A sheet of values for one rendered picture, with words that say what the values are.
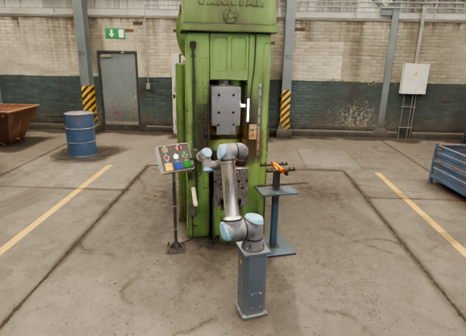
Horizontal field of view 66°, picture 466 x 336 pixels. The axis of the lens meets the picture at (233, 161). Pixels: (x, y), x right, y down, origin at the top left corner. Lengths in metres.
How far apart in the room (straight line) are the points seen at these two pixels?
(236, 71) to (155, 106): 6.32
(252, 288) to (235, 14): 2.56
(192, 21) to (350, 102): 6.87
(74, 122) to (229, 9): 4.83
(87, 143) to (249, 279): 5.62
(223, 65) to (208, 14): 0.51
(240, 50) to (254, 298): 2.40
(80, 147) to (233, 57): 4.82
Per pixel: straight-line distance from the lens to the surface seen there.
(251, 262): 2.90
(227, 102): 3.71
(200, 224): 4.25
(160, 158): 3.57
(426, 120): 10.80
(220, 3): 3.80
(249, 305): 3.13
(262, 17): 3.87
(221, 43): 3.83
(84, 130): 7.85
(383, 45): 10.16
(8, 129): 9.26
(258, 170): 4.09
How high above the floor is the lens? 2.08
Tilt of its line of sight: 17 degrees down
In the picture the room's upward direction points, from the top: 1 degrees clockwise
